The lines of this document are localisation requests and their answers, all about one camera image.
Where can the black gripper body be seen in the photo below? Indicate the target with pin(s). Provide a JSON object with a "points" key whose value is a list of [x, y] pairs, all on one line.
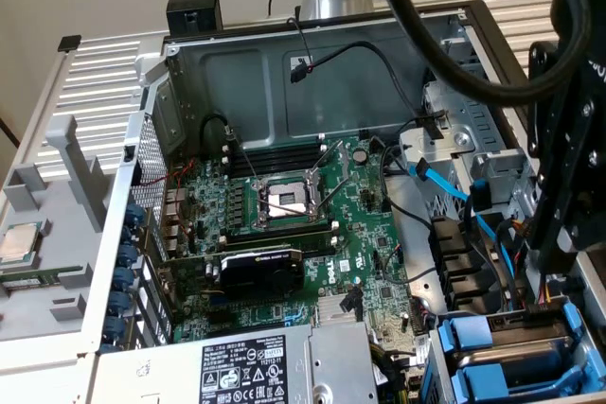
{"points": [[600, 35]]}

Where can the grey metal drive cage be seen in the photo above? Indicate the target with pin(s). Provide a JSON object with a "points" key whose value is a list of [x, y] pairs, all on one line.
{"points": [[466, 139]]}

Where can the black plastic shroud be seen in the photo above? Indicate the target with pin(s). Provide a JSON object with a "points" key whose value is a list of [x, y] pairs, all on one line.
{"points": [[454, 252]]}

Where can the silver coin cell battery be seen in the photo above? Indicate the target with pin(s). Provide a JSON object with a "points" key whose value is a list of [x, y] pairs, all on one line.
{"points": [[361, 154]]}

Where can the silver socket cover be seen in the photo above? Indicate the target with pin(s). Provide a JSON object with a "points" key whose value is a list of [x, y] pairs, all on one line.
{"points": [[342, 158]]}

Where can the open grey PC case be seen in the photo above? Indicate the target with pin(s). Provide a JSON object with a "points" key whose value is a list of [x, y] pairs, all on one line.
{"points": [[331, 106]]}

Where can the thin silver locking lever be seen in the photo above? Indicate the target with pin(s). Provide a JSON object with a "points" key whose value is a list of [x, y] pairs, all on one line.
{"points": [[286, 209], [333, 192]]}

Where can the green Dell motherboard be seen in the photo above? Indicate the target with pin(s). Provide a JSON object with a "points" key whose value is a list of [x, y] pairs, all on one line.
{"points": [[360, 243]]}

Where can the blue drive caddy in bay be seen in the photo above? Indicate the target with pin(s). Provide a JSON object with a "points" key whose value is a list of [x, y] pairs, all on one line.
{"points": [[438, 375]]}

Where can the black RAM slot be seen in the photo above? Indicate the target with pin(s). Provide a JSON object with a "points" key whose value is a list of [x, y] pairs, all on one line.
{"points": [[284, 235], [284, 163], [284, 150], [284, 230], [284, 225], [284, 156], [284, 169]]}

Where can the CPU socket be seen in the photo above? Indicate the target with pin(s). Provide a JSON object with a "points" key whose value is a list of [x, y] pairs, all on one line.
{"points": [[284, 196]]}

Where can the silver chipset heatsink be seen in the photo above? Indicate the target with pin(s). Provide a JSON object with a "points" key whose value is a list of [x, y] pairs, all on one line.
{"points": [[329, 309]]}

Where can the green RAM stick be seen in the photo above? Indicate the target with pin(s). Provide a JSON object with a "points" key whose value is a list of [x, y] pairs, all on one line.
{"points": [[28, 278], [284, 244]]}

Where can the thin silver rod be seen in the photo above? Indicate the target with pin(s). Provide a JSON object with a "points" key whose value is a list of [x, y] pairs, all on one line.
{"points": [[246, 163]]}

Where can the black graphics card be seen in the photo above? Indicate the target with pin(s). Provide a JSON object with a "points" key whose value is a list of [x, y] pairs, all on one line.
{"points": [[260, 276]]}

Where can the black box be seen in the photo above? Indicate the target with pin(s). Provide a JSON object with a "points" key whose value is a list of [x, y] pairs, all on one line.
{"points": [[194, 11]]}

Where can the grey power supply unit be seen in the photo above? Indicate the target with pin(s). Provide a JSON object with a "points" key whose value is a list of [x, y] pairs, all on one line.
{"points": [[237, 366]]}

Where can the dark blue card latch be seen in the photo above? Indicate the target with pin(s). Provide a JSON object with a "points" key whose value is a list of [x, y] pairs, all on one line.
{"points": [[135, 214], [115, 329], [120, 304], [124, 279], [129, 233], [127, 256]]}

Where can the grey parts rack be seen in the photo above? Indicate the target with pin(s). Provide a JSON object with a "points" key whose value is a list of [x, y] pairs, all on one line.
{"points": [[57, 243]]}

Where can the silver CPU chip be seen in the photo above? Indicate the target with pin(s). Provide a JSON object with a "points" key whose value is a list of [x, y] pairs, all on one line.
{"points": [[16, 243]]}

